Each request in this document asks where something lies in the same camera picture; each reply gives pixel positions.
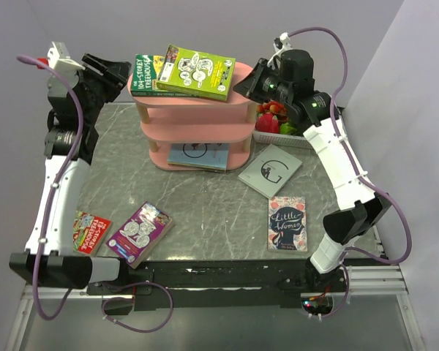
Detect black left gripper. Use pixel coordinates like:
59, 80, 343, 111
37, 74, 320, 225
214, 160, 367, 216
75, 53, 132, 125

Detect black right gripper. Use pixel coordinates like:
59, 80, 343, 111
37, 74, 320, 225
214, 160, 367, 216
232, 58, 292, 107

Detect green Treehouse book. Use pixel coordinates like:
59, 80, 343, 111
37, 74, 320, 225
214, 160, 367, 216
130, 54, 194, 97

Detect lime green paperback book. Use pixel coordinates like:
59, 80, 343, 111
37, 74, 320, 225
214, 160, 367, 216
157, 45, 236, 102

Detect light blue book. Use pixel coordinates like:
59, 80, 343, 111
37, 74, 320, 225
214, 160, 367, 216
168, 143, 230, 169

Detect Wuthering Heights dark blue book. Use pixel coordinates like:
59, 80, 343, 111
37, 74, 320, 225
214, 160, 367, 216
167, 164, 227, 173

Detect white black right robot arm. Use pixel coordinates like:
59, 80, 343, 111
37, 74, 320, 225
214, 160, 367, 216
233, 49, 390, 292

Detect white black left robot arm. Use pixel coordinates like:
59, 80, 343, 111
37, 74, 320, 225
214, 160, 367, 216
10, 48, 131, 294

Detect red toy cherries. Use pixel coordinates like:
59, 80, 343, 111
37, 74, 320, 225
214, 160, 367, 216
256, 101, 287, 116

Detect pink toy dragon fruit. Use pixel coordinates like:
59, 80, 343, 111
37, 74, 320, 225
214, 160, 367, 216
255, 113, 279, 134

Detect pink three-tier shelf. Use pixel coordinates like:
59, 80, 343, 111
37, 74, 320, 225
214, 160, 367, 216
127, 61, 259, 172

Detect white plastic fruit basket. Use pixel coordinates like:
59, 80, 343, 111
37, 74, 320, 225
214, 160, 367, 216
252, 108, 312, 149

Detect grey white book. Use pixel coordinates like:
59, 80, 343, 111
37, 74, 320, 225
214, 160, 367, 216
239, 145, 302, 199

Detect Little Women book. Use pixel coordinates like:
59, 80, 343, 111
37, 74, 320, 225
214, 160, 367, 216
267, 196, 307, 253

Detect red Treehouse book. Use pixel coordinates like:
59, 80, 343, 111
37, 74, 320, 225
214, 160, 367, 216
72, 211, 112, 257

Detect purple paperback book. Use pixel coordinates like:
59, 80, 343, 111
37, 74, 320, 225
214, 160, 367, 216
106, 201, 173, 269

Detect black mounting base plate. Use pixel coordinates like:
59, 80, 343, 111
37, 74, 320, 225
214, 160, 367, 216
86, 259, 346, 311

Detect aluminium rail frame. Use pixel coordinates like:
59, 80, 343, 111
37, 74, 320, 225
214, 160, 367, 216
20, 265, 409, 301

